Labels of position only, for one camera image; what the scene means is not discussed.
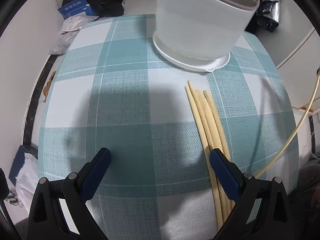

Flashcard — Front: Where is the white plastic utensil holder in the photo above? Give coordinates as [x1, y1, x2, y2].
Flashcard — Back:
[152, 0, 260, 73]

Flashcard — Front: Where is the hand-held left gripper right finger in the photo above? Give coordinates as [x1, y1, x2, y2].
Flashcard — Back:
[209, 148, 292, 240]

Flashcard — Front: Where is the yellow cable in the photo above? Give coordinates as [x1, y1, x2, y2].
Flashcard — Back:
[256, 67, 320, 179]

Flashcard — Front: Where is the white plastic bag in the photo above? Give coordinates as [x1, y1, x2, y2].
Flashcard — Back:
[15, 152, 40, 208]

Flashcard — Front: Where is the pile of wooden chopsticks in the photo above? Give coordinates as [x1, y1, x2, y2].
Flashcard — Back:
[184, 80, 237, 230]

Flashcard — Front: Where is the small brown object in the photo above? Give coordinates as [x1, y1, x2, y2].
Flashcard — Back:
[41, 70, 57, 103]

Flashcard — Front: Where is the dark blue folder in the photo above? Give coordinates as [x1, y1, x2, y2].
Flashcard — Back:
[9, 144, 38, 183]

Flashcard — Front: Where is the teal checked tablecloth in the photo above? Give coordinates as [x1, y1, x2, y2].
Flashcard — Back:
[37, 14, 300, 240]

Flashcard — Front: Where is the blue cardboard box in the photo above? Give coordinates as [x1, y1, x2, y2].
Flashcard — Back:
[58, 0, 98, 20]

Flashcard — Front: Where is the silver folded umbrella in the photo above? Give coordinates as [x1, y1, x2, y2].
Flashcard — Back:
[255, 0, 282, 33]

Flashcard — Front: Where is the clear plastic bag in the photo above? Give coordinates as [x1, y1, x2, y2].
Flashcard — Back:
[60, 15, 99, 33]
[49, 31, 78, 55]

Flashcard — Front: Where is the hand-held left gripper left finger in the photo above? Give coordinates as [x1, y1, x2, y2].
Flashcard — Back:
[28, 147, 112, 240]

